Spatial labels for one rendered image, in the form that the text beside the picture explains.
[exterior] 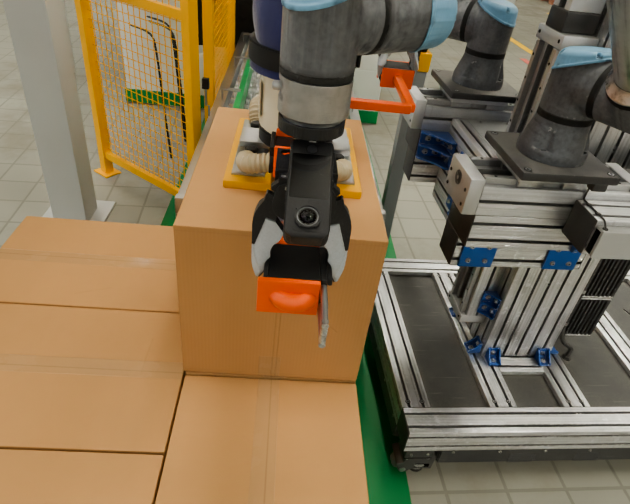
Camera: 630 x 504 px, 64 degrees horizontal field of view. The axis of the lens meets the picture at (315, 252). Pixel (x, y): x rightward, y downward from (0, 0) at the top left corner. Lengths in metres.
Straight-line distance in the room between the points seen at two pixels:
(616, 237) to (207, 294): 0.87
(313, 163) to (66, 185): 2.19
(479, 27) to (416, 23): 1.07
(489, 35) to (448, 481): 1.35
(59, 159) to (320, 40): 2.18
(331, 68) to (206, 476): 0.81
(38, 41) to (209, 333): 1.61
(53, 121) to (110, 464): 1.72
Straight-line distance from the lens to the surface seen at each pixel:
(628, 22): 0.96
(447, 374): 1.79
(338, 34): 0.49
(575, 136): 1.23
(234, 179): 1.07
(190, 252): 0.99
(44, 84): 2.47
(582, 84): 1.18
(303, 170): 0.52
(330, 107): 0.51
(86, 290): 1.48
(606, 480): 2.06
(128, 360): 1.27
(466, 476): 1.84
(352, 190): 1.07
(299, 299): 0.59
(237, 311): 1.07
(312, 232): 0.49
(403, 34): 0.55
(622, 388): 2.06
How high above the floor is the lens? 1.47
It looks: 36 degrees down
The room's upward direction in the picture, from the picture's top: 7 degrees clockwise
